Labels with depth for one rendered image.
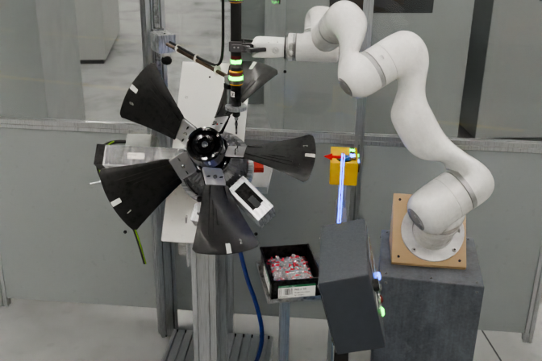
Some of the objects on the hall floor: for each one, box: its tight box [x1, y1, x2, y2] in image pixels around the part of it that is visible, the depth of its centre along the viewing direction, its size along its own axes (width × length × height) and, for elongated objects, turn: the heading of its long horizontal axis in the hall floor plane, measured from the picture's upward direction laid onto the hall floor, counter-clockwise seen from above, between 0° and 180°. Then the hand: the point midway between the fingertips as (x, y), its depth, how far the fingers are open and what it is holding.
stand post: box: [217, 255, 227, 361], centre depth 280 cm, size 4×9×115 cm, turn 82°
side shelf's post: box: [227, 254, 234, 334], centre depth 305 cm, size 4×4×83 cm
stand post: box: [190, 243, 219, 361], centre depth 263 cm, size 4×9×91 cm, turn 82°
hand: (236, 45), depth 212 cm, fingers closed on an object, 4 cm apart
